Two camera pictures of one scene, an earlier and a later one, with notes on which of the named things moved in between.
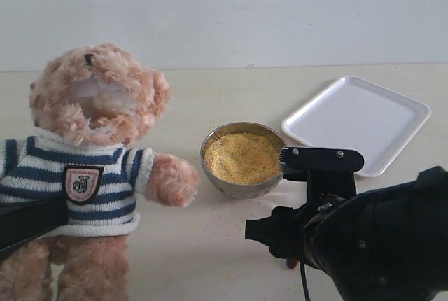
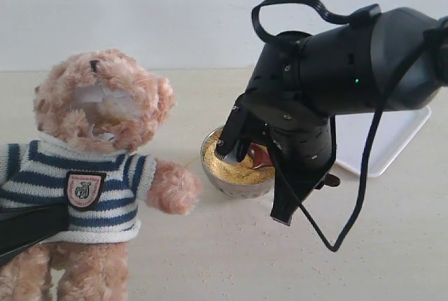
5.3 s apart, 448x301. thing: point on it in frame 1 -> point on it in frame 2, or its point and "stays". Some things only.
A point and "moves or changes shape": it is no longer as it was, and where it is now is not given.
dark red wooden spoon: (293, 263) -> (262, 157)
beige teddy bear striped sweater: (89, 106) moves or changes shape
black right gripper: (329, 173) -> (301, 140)
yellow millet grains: (242, 158) stays
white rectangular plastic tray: (356, 114) stays
